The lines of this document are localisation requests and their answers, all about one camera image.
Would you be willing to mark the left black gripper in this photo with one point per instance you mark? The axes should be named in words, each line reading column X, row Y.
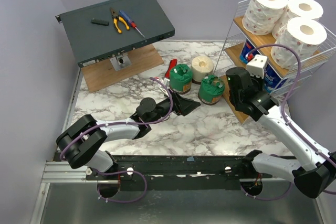
column 182, row 106

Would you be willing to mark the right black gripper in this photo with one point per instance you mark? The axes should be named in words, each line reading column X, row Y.
column 233, row 98

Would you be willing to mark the blue Tempo tissue roll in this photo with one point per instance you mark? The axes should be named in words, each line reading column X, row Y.
column 248, row 46

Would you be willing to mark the green roll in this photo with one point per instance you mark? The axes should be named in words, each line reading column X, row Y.
column 211, row 89
column 181, row 78

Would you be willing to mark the floral roll back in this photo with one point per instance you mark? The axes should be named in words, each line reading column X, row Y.
column 302, row 35

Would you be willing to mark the floral roll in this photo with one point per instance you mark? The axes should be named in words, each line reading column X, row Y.
column 297, row 8
column 262, row 15
column 302, row 35

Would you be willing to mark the floral roll front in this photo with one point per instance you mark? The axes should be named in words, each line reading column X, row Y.
column 297, row 8

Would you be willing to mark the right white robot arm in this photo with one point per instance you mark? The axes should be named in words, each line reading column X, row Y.
column 313, row 168

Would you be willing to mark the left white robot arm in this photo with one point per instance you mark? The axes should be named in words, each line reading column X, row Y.
column 80, row 144

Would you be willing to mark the middle wooden shelf board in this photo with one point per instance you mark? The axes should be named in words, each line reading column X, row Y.
column 234, row 53

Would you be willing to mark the top wooden shelf board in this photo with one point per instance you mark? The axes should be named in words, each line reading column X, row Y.
column 257, row 40

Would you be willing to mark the cream wrapped roll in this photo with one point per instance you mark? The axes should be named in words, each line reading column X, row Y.
column 201, row 66

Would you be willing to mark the red utility knife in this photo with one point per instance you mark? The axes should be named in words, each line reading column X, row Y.
column 172, row 64

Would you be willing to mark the wooden board under chassis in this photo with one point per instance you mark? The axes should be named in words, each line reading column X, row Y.
column 109, row 71

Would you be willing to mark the blue red screwdriver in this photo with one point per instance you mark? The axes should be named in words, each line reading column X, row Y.
column 128, row 19

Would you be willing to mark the dark grey rack chassis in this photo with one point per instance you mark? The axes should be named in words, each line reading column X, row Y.
column 111, row 28

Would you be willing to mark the black bit holder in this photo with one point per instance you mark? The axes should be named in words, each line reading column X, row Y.
column 100, row 22

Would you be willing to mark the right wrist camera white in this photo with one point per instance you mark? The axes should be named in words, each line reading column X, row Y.
column 256, row 66

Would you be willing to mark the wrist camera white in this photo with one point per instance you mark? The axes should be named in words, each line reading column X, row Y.
column 256, row 66
column 167, row 92

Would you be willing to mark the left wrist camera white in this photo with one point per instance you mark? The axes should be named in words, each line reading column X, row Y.
column 167, row 92

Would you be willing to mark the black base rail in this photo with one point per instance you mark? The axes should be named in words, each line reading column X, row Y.
column 179, row 172

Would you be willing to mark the yellow handled pliers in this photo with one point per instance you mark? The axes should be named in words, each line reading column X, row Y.
column 116, row 19

